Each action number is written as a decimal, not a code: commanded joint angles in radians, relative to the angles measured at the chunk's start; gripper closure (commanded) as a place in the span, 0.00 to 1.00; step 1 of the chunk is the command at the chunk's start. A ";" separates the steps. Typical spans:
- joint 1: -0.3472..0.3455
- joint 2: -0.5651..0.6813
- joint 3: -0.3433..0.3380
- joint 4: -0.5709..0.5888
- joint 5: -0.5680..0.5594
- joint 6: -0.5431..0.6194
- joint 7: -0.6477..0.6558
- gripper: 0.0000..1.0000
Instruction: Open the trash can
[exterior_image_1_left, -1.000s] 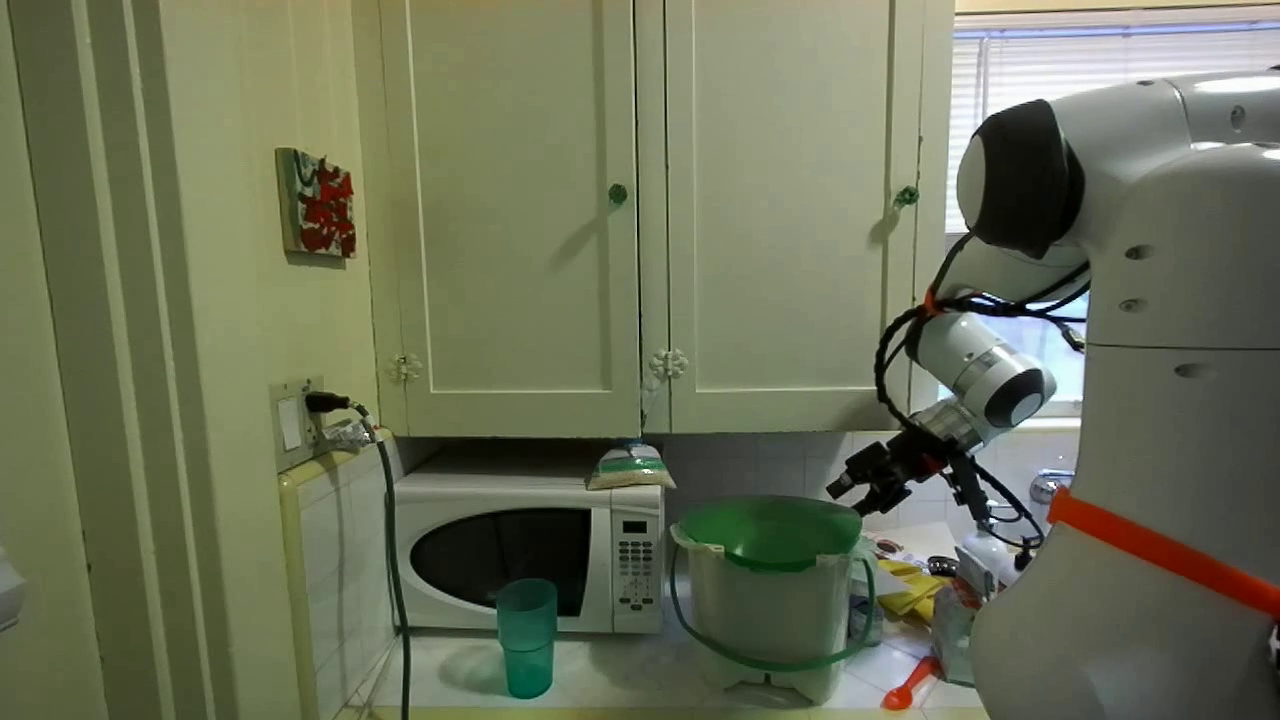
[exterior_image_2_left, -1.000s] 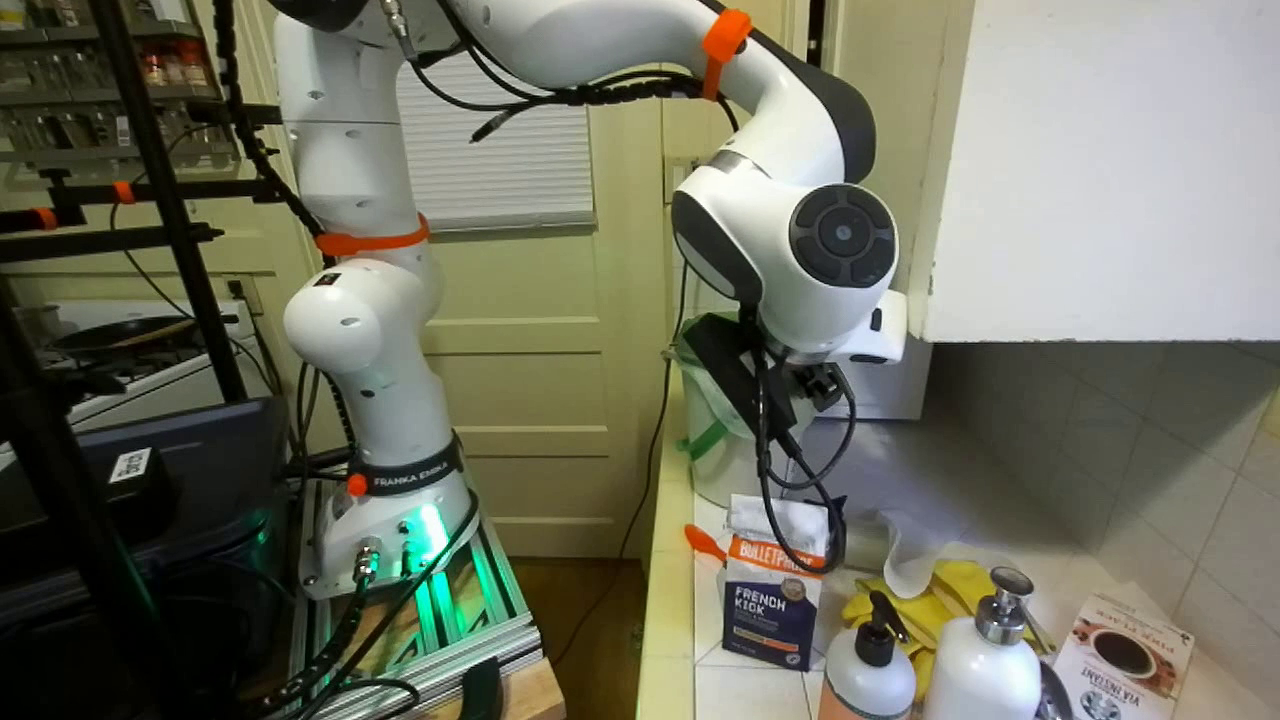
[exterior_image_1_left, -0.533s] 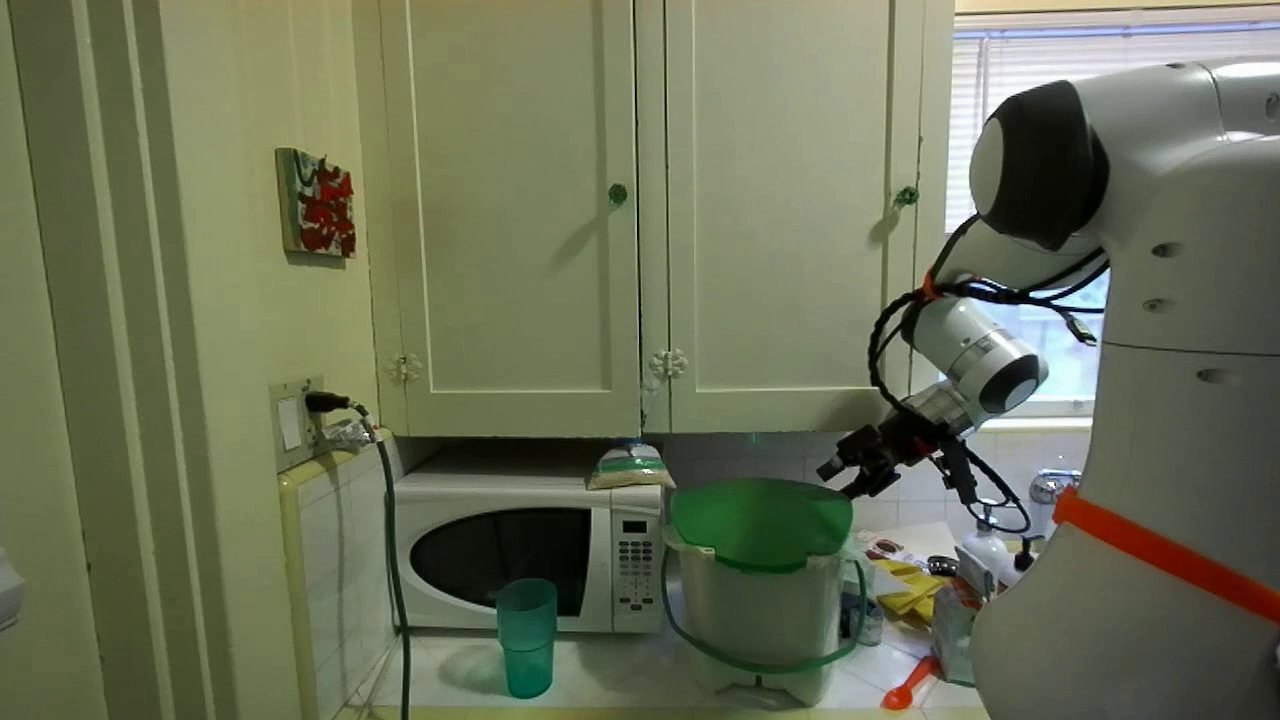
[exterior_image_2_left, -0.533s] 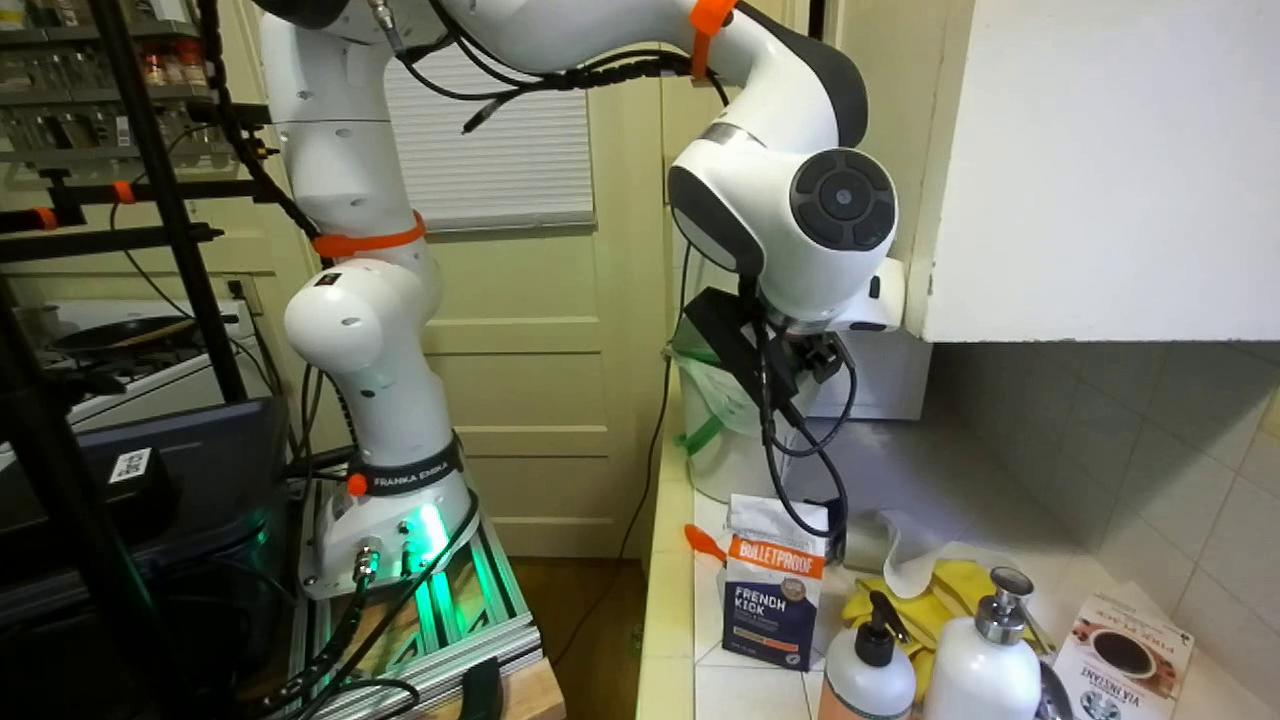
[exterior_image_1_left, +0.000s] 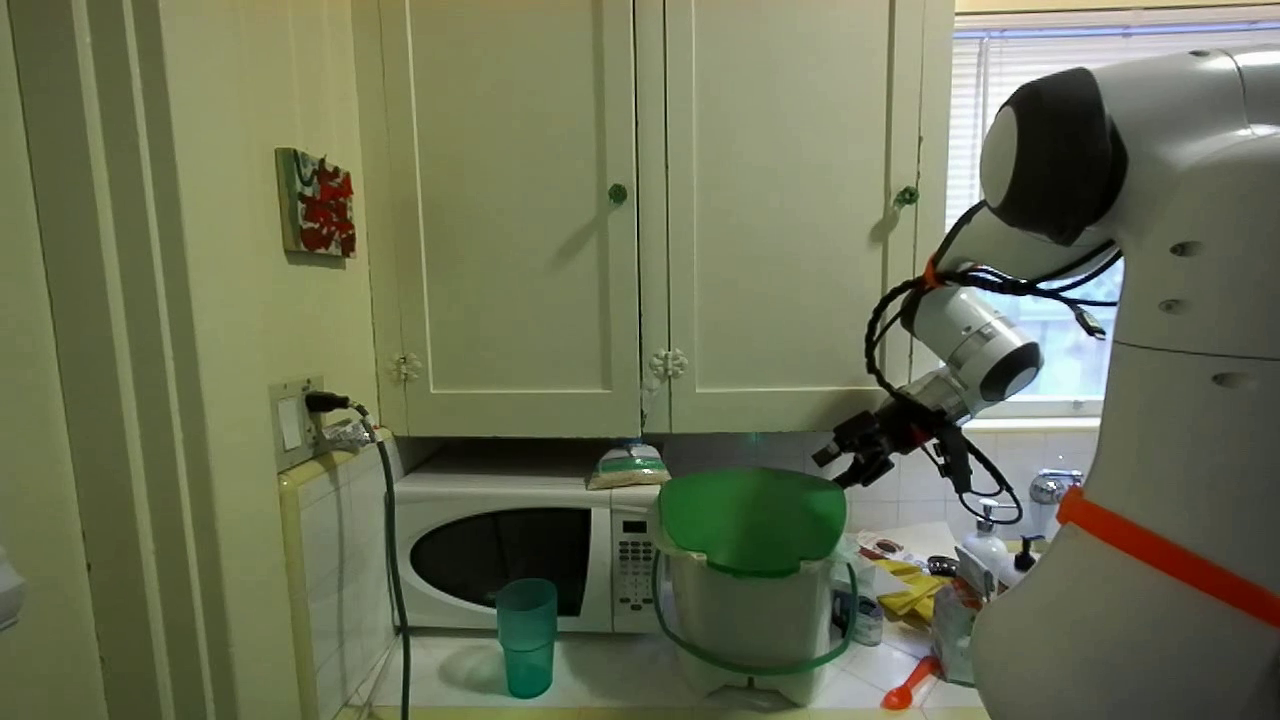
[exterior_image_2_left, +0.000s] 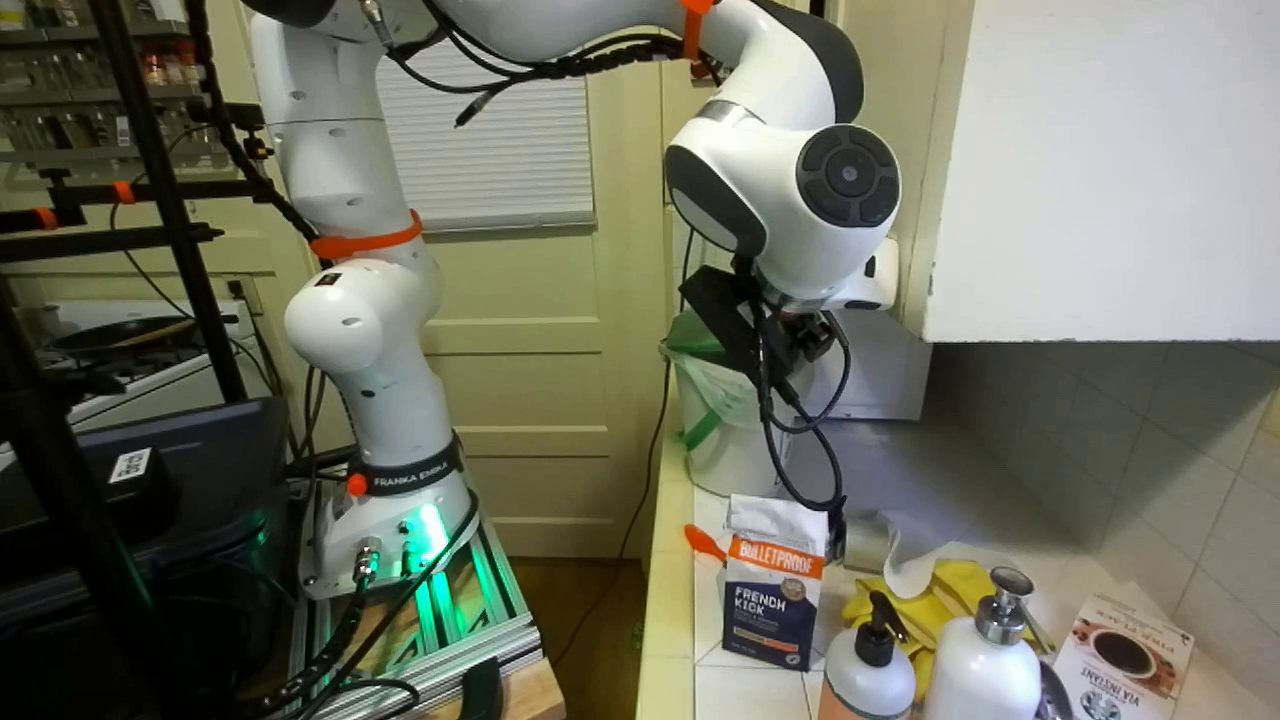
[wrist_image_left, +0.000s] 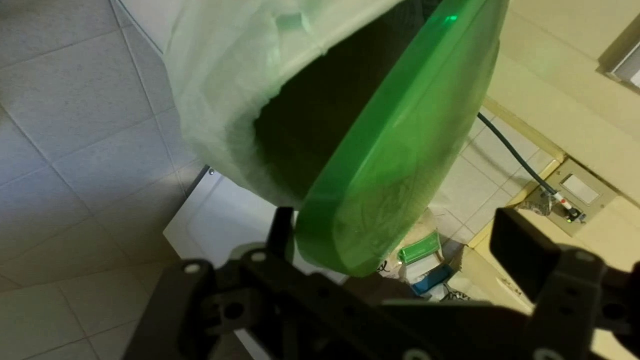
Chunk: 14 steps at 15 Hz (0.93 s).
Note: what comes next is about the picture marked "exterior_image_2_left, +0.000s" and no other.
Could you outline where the white spray bottle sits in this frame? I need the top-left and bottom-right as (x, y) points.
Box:
(818, 587), (926, 720)

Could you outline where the black metal rack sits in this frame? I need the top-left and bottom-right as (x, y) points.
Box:
(0, 0), (293, 720)

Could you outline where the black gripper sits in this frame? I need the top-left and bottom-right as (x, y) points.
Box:
(765, 306), (846, 405)

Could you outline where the white trash can body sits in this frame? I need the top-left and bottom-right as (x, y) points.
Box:
(667, 344), (803, 504)

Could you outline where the white coffee picture box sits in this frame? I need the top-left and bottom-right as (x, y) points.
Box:
(1050, 587), (1202, 720)

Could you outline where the translucent trash bag liner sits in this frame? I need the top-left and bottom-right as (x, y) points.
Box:
(667, 349), (779, 459)

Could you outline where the white window blind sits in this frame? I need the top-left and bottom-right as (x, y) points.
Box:
(352, 0), (599, 240)

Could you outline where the white pump soap bottle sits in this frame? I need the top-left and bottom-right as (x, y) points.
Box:
(922, 562), (1050, 720)

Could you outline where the blue orange coffee bag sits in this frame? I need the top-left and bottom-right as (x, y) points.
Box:
(717, 488), (835, 675)

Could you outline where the black power cable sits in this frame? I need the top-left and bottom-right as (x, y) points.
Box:
(611, 225), (679, 565)

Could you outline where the dark blue whale tail holder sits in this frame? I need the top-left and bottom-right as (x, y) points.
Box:
(818, 493), (857, 565)

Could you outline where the cream panelled door with frame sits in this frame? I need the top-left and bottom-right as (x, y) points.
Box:
(254, 0), (673, 565)

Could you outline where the cream wall cabinet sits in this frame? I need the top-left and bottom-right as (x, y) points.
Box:
(835, 0), (1280, 349)

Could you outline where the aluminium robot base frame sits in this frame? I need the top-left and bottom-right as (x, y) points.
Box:
(284, 508), (553, 720)

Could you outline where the white curved dish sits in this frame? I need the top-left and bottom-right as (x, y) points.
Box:
(881, 530), (943, 610)

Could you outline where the wooden base block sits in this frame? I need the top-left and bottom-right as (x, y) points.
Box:
(432, 644), (574, 720)

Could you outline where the dark monitor with QR label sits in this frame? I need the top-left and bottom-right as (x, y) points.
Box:
(0, 395), (293, 634)

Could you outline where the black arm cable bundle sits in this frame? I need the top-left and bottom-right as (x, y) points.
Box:
(380, 0), (857, 530)

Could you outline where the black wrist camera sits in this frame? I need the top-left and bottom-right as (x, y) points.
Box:
(675, 260), (779, 393)

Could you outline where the green trash can handle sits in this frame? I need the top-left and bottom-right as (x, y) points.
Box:
(673, 375), (733, 451)

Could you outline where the orange spatula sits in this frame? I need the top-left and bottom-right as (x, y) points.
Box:
(679, 521), (741, 571)

